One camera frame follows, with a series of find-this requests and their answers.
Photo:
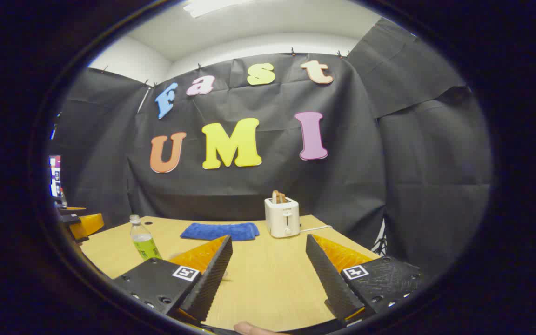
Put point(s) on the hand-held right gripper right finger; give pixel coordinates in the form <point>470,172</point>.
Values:
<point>328,279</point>

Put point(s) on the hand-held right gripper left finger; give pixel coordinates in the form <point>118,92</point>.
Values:
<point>212,279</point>

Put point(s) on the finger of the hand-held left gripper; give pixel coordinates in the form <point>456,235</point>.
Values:
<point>76,209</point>
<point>89,224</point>

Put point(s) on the green label water bottle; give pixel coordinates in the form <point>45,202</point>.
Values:
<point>144,244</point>

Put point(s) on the small clear bottle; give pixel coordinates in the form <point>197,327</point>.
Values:
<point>63,199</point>

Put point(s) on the computer monitor screen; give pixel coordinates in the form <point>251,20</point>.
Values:
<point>55,174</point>

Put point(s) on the blue towel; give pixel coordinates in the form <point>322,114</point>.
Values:
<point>221,231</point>

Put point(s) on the metal stand legs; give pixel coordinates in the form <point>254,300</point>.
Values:
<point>380,242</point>

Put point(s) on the white toaster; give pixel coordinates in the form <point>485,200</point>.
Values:
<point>282,218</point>

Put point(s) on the toasted bread slice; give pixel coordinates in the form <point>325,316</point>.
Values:
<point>278,197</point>

